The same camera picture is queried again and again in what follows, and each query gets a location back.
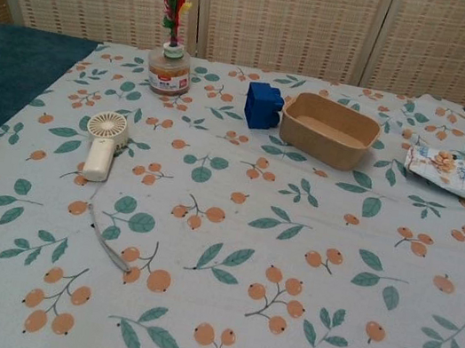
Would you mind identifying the white handheld fan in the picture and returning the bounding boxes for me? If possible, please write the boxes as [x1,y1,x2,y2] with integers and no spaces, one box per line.
[77,108,130,186]

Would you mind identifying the fruit and leaf print tablecloth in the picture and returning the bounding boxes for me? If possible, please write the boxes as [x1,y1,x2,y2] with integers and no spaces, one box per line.
[0,18,465,348]

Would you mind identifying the blue toy building block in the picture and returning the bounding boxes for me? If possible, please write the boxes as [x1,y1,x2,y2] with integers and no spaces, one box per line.
[240,79,288,135]

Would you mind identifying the clear jar with orange label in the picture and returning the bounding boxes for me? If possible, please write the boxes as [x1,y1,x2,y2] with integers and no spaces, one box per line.
[143,46,195,101]

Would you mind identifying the woven bamboo folding screen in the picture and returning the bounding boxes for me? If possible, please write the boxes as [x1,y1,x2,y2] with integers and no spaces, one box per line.
[0,0,465,115]

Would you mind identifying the white snack bag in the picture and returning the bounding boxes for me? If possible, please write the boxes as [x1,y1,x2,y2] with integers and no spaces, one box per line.
[398,140,465,211]

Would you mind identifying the grey fan wrist strap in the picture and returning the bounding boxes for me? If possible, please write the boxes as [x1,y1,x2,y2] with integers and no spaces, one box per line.
[77,179,147,274]

